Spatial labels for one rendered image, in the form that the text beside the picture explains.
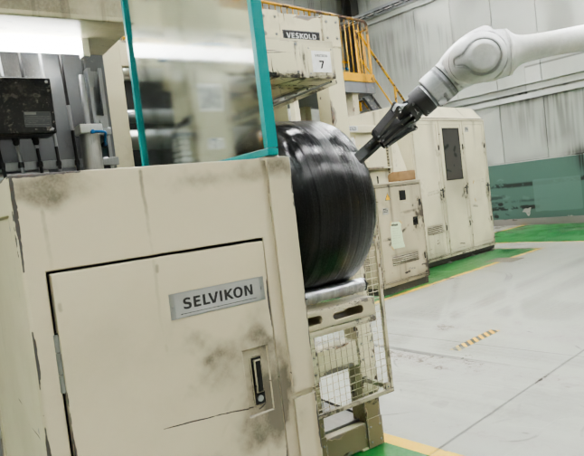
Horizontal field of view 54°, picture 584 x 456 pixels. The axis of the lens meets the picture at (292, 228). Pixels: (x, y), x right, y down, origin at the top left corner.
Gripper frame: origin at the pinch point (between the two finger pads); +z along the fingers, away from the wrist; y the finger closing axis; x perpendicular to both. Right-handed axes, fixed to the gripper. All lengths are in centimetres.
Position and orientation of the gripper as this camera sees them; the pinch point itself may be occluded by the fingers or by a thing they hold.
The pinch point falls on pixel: (367, 150)
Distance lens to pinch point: 153.0
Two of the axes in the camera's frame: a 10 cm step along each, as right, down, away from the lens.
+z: -7.2, 6.4, 2.5
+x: -4.4, -7.1, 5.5
